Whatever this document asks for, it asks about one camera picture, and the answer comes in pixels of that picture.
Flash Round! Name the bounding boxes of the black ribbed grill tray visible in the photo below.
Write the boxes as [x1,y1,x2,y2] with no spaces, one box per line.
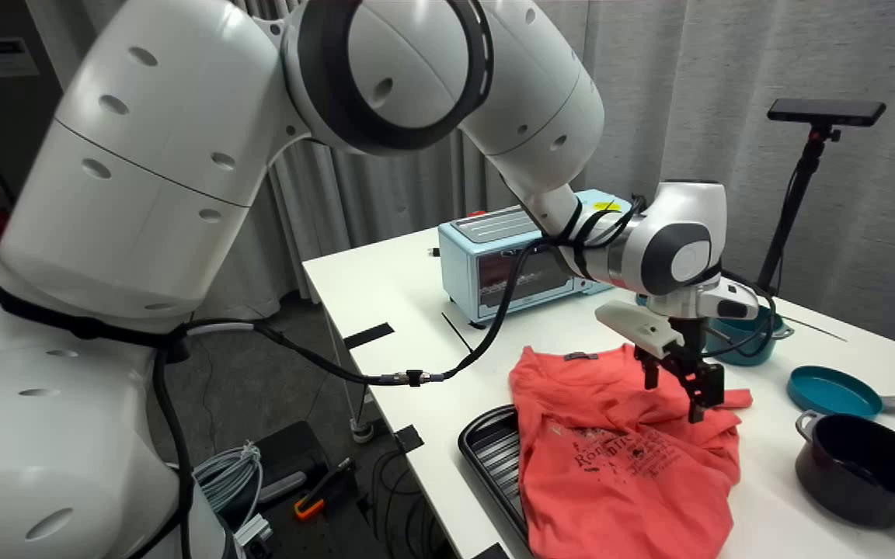
[458,403,525,538]

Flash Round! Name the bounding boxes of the black tripod camera stand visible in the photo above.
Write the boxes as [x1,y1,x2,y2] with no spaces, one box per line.
[756,100,885,294]

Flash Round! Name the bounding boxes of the orange printed t-shirt cloth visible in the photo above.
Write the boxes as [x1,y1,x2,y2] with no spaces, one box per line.
[511,346,751,559]

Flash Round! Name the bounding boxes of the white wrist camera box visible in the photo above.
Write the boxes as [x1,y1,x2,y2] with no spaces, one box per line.
[595,303,680,357]

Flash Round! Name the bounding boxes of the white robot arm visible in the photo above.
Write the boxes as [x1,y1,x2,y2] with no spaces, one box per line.
[0,0,732,559]

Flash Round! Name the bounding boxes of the black pot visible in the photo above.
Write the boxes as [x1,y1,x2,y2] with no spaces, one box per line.
[797,412,895,529]

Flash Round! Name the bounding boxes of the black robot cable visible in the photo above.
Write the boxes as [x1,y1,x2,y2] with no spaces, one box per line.
[146,196,637,559]

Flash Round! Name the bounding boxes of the light blue toaster oven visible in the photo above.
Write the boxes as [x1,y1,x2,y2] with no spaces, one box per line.
[439,204,602,325]

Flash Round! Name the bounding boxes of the small black tape piece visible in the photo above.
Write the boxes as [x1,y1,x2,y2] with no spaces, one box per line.
[343,322,395,347]

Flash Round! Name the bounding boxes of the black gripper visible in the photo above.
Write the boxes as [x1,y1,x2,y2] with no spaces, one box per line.
[634,319,725,422]

